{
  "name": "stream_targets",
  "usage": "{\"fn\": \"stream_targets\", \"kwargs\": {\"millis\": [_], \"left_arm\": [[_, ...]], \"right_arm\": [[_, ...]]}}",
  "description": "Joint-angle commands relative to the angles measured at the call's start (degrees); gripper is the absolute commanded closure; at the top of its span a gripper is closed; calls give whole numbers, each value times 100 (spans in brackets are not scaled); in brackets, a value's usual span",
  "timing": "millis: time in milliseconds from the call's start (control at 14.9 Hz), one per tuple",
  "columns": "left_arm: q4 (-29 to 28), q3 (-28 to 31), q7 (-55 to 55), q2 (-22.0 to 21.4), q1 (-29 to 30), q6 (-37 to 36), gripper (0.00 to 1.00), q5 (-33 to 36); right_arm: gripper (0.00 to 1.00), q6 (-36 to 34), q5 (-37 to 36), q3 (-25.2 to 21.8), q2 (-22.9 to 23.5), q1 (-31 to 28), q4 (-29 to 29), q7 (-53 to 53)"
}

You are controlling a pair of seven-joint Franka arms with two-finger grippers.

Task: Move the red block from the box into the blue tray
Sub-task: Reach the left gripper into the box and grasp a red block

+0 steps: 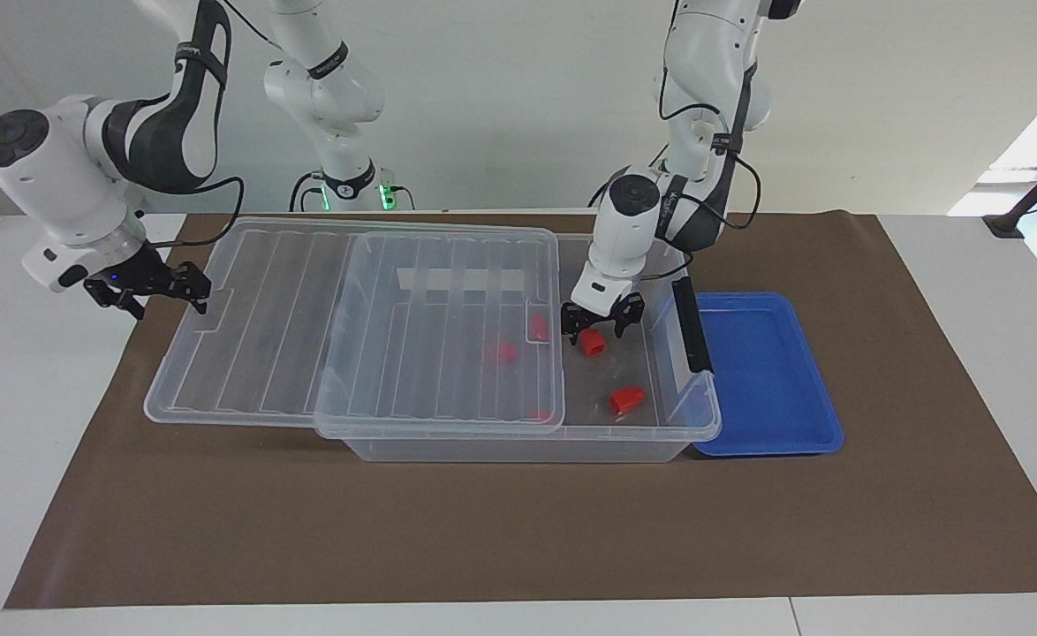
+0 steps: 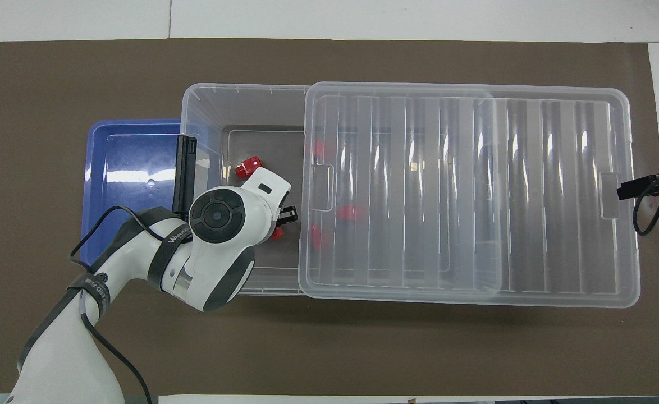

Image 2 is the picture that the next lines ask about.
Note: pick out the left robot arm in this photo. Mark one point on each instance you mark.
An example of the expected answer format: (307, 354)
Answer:
(60, 359)

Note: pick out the red block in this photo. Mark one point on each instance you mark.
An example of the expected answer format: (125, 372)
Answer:
(277, 234)
(316, 237)
(248, 167)
(318, 148)
(352, 212)

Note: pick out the clear plastic storage box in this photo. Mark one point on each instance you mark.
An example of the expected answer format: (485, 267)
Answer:
(262, 112)

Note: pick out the black box latch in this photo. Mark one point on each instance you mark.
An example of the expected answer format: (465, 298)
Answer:
(185, 168)

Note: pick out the blue plastic tray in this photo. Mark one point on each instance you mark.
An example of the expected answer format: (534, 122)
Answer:
(133, 163)

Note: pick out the clear plastic box lid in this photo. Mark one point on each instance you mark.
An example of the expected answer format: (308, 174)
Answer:
(531, 196)

